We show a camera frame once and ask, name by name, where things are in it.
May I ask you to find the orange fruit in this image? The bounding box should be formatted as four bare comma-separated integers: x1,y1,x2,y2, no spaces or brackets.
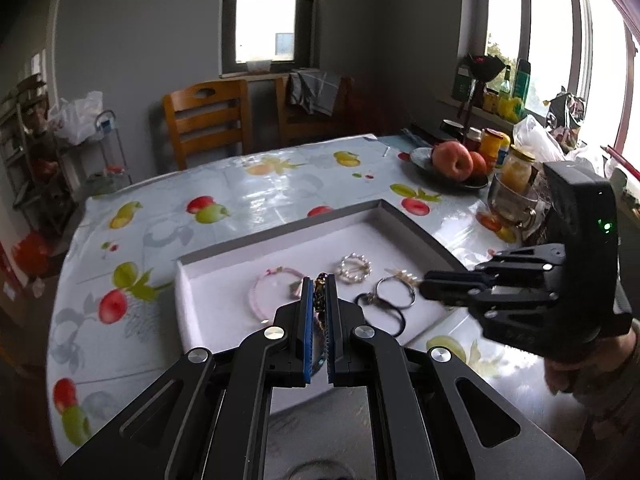
470,152,488,178

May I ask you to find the black hair tie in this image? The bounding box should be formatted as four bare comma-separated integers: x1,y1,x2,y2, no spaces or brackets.
354,291,407,338

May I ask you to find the wooden chair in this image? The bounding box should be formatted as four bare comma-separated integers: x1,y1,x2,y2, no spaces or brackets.
274,77,354,146
163,79,253,170

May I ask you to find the small wire cart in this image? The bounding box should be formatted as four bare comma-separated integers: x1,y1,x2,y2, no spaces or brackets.
63,110,132,203

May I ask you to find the glass jar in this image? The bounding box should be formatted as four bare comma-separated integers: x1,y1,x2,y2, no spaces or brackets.
499,145,535,194

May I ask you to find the yellow lid jar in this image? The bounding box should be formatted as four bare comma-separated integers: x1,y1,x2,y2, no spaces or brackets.
478,128,504,174

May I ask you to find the wooden chair far side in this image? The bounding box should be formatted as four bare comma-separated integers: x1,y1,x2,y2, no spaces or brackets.
163,79,253,170

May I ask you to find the metal storage shelf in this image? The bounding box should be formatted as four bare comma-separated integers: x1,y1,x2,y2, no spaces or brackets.
1,73,70,236

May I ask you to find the white plastic bag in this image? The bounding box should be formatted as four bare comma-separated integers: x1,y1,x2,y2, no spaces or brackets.
48,91,103,146

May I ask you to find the pink braided cord bracelet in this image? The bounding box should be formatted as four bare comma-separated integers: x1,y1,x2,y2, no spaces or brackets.
247,266,307,323

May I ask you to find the white pearl strand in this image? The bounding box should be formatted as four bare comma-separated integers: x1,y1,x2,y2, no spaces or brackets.
385,269,422,287

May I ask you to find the glass cup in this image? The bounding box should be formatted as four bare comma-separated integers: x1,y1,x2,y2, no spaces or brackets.
487,177,544,230

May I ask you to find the dark fruit plate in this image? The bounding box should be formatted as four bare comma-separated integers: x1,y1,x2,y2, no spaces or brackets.
410,141,489,191

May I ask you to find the red apple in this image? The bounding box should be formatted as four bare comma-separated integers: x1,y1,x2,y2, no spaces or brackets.
432,141,473,182

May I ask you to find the fruit pattern tablecloth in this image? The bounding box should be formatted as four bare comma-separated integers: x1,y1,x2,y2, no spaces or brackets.
47,136,586,460

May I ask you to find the white pearl bracelet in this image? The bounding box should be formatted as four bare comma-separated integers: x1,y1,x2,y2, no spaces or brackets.
335,252,374,285

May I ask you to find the grey shallow box tray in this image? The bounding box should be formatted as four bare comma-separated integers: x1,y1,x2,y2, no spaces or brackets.
174,198,469,356

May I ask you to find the window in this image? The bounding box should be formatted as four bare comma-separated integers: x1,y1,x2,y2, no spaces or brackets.
220,0,314,76

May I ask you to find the person's right hand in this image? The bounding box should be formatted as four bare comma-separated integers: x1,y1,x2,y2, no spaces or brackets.
544,320,638,394

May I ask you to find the grey cloth on chair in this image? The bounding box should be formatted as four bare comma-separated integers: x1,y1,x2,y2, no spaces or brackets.
286,68,342,116

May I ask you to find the grey wire bangle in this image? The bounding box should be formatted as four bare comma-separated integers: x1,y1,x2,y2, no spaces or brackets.
374,275,416,310

